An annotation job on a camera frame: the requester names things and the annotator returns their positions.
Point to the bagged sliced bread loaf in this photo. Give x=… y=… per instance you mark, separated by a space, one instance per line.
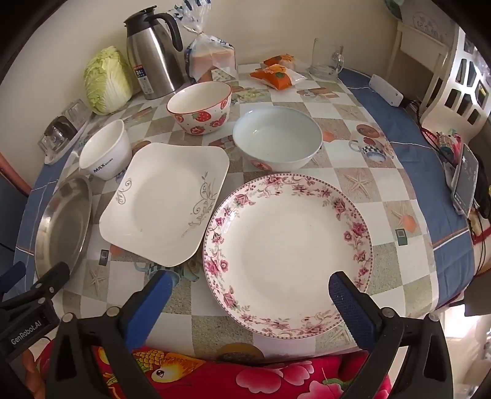
x=213 y=57

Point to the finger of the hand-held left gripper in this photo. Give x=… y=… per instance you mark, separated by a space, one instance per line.
x=11 y=278
x=51 y=277

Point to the square white plate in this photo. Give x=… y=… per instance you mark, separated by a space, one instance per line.
x=161 y=199

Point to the orange snack packet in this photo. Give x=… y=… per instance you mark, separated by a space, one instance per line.
x=280 y=60
x=278 y=76

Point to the colourful clutter pile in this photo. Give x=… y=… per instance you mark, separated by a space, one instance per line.
x=447 y=144

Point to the checkered printed tablecloth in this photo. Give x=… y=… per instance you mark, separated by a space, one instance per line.
x=368 y=215

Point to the white side table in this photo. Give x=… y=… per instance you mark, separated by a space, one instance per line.
x=422 y=44

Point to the white power strip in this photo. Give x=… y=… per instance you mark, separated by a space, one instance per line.
x=385 y=90

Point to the strawberry print bowl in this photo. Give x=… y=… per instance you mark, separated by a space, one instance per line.
x=199 y=99

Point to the stainless steel thermos jug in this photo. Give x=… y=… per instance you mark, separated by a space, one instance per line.
x=153 y=57

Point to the pink floral round plate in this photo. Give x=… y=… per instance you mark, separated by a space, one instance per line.
x=284 y=245

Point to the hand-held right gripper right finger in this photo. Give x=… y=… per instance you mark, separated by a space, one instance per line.
x=349 y=307

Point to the napa cabbage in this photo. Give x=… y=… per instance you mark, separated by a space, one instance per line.
x=107 y=80

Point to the small white bowl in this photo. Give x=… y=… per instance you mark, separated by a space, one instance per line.
x=105 y=149

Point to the white flat device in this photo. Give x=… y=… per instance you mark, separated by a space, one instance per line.
x=466 y=180

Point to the pale blue bowl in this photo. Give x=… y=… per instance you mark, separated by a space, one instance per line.
x=276 y=134

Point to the clear glass mug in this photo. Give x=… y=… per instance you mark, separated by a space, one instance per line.
x=324 y=57

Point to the grey printed bag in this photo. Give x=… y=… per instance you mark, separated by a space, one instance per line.
x=429 y=17

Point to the stainless steel plate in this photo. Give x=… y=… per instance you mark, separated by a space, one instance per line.
x=63 y=226

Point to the clear plastic container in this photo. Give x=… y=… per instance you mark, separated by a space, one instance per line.
x=63 y=130

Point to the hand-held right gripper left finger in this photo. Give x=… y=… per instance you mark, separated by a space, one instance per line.
x=153 y=303

